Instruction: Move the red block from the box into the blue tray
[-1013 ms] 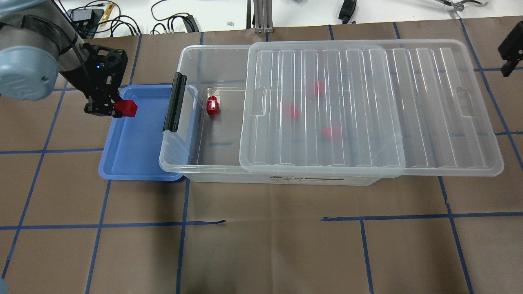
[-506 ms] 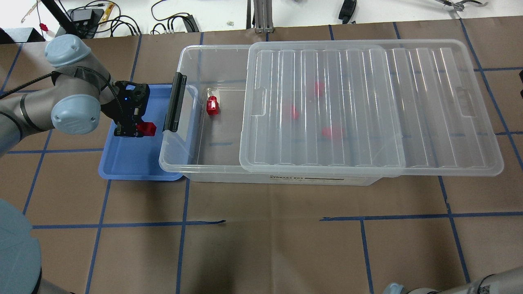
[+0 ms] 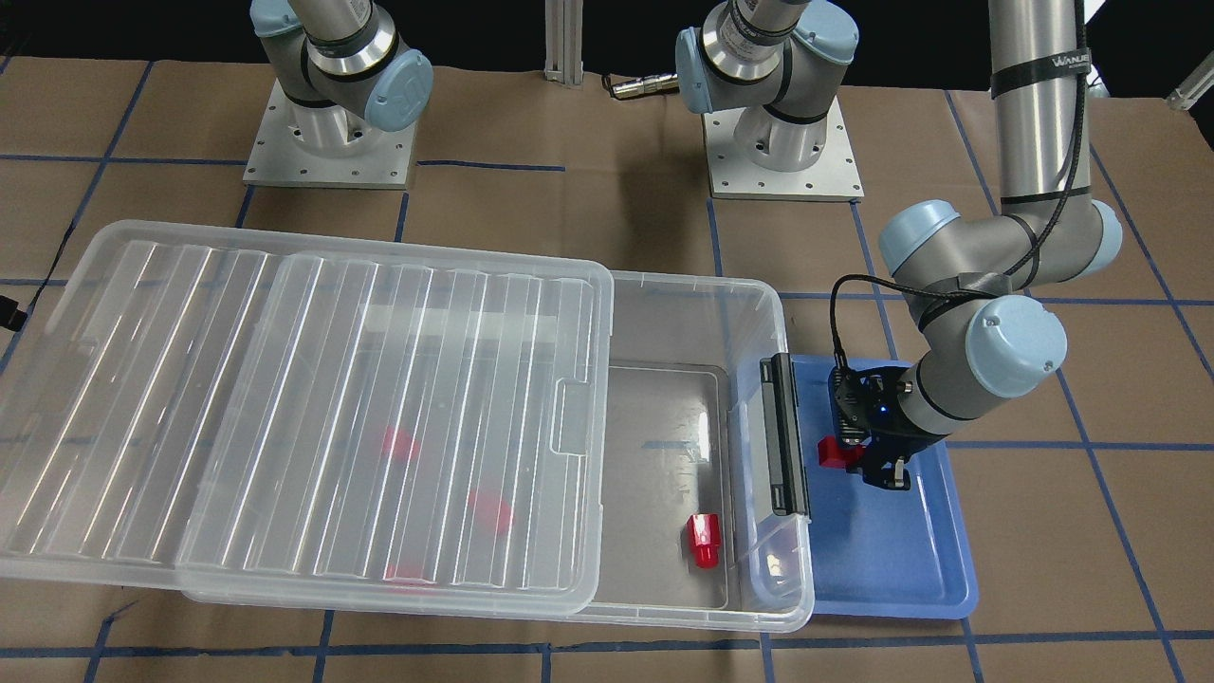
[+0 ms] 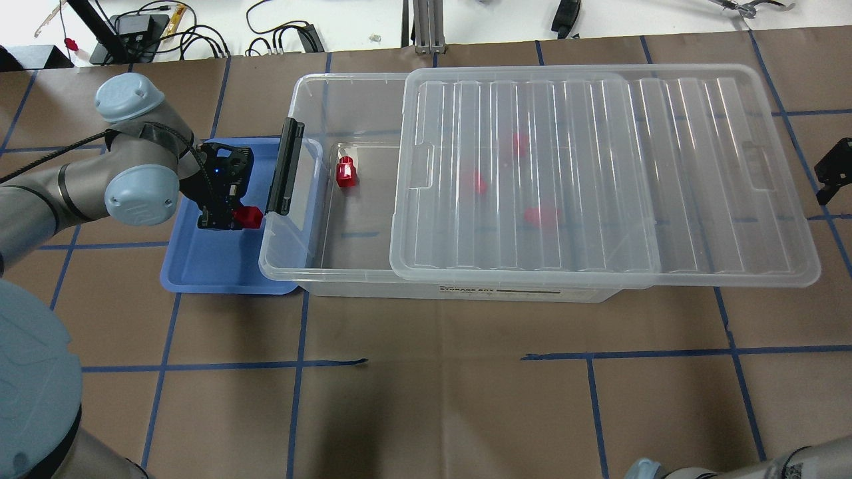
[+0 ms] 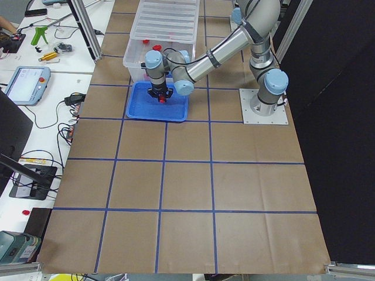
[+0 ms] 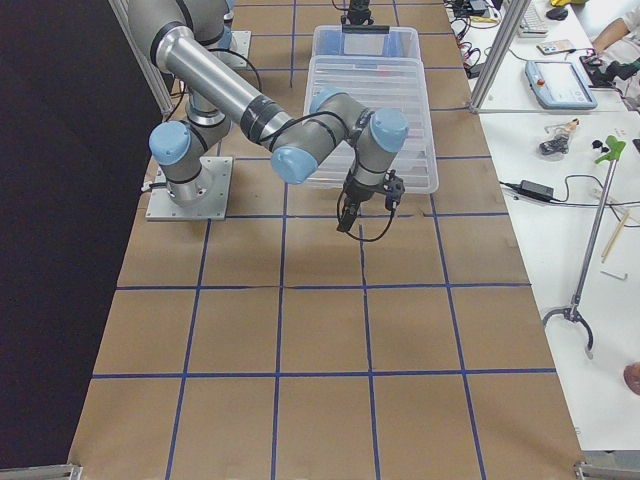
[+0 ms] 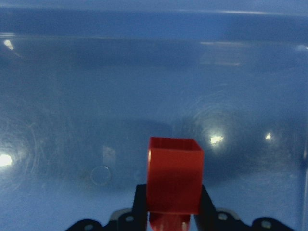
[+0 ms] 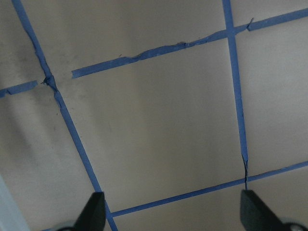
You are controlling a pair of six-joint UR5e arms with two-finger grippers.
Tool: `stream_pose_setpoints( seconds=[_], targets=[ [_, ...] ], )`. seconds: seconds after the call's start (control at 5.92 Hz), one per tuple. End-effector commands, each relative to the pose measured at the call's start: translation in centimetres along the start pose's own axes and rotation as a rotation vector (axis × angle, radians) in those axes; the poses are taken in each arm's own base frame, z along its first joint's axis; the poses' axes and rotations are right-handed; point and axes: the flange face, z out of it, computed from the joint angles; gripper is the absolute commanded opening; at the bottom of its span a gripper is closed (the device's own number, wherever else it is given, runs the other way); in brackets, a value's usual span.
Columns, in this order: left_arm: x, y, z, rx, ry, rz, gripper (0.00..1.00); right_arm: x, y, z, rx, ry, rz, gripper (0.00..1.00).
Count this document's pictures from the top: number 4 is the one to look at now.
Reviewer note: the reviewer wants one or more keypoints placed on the blue plastic tray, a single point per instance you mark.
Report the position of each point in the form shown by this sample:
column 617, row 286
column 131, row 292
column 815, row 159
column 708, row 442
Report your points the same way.
column 224, row 262

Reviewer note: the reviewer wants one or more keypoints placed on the reacher grabber tool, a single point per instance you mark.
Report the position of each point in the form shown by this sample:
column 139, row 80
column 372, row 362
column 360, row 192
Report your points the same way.
column 748, row 10

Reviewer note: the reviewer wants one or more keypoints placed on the black power adapter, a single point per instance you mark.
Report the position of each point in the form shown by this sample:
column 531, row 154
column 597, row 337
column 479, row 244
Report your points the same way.
column 134, row 29

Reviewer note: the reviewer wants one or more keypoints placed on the red block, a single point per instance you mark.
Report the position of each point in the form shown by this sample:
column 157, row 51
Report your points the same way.
column 248, row 217
column 474, row 183
column 347, row 175
column 543, row 217
column 520, row 146

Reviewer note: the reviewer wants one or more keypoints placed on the aluminium frame post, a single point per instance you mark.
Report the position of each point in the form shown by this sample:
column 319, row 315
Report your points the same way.
column 423, row 27

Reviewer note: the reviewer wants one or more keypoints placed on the black box handle clip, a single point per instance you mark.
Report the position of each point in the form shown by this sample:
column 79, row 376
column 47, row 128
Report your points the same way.
column 281, row 190

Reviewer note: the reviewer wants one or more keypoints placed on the clear plastic box lid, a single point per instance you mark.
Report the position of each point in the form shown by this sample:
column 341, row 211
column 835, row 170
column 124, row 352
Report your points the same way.
column 725, row 207

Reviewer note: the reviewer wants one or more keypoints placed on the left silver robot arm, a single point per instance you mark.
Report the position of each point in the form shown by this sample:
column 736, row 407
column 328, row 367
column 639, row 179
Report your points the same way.
column 135, row 171

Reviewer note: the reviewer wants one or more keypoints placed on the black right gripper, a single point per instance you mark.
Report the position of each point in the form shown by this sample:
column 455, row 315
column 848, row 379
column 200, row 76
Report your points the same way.
column 837, row 168

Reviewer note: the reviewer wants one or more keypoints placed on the red block under lid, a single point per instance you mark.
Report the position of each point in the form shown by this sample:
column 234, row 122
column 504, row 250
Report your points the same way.
column 474, row 183
column 520, row 146
column 543, row 217

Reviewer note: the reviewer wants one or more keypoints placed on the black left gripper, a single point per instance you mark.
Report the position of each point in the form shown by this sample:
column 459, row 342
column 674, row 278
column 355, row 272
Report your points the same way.
column 214, row 217

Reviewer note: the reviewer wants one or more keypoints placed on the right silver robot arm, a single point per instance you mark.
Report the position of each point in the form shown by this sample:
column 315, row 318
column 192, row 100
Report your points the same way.
column 782, row 382

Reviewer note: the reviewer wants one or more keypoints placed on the clear plastic storage box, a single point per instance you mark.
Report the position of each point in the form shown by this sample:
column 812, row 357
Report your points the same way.
column 409, row 229

